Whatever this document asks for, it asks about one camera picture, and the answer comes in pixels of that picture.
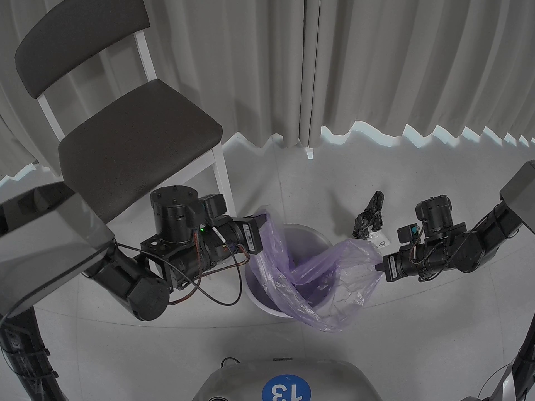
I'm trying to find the white curtain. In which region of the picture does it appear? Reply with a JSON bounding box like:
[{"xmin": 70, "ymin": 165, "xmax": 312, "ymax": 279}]
[
  {"xmin": 0, "ymin": 0, "xmax": 312, "ymax": 183},
  {"xmin": 302, "ymin": 0, "xmax": 535, "ymax": 160}
]

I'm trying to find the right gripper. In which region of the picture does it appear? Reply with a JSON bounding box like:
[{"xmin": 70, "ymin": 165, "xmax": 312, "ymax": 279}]
[{"xmin": 382, "ymin": 245, "xmax": 423, "ymax": 283}]

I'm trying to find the black plastic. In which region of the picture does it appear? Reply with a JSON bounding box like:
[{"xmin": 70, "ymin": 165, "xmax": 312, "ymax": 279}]
[{"xmin": 353, "ymin": 190, "xmax": 386, "ymax": 239}]

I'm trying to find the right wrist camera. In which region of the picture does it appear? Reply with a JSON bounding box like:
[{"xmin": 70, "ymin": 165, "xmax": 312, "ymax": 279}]
[{"xmin": 397, "ymin": 224, "xmax": 420, "ymax": 247}]

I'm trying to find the grey white chair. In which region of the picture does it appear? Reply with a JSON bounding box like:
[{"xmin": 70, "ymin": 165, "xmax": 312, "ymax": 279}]
[{"xmin": 14, "ymin": 0, "xmax": 235, "ymax": 226}]

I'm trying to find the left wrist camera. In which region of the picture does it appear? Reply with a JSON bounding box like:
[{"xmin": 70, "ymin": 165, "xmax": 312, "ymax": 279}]
[{"xmin": 198, "ymin": 194, "xmax": 230, "ymax": 229}]

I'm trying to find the white trash bin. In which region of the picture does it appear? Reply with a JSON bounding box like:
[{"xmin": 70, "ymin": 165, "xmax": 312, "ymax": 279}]
[{"xmin": 244, "ymin": 224, "xmax": 335, "ymax": 320}]

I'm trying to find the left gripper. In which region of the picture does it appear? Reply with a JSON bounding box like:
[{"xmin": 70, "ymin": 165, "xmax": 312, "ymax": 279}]
[{"xmin": 205, "ymin": 217, "xmax": 263, "ymax": 268}]

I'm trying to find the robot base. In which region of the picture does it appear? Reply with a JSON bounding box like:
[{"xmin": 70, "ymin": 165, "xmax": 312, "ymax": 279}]
[{"xmin": 196, "ymin": 358, "xmax": 383, "ymax": 401}]

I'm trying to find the purple plastic bag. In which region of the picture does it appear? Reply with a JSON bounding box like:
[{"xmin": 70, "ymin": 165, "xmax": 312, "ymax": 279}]
[{"xmin": 247, "ymin": 209, "xmax": 385, "ymax": 333}]

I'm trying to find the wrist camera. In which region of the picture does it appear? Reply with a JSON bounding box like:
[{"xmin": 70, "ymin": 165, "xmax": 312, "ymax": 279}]
[
  {"xmin": 198, "ymin": 194, "xmax": 230, "ymax": 229},
  {"xmin": 397, "ymin": 224, "xmax": 420, "ymax": 247}
]

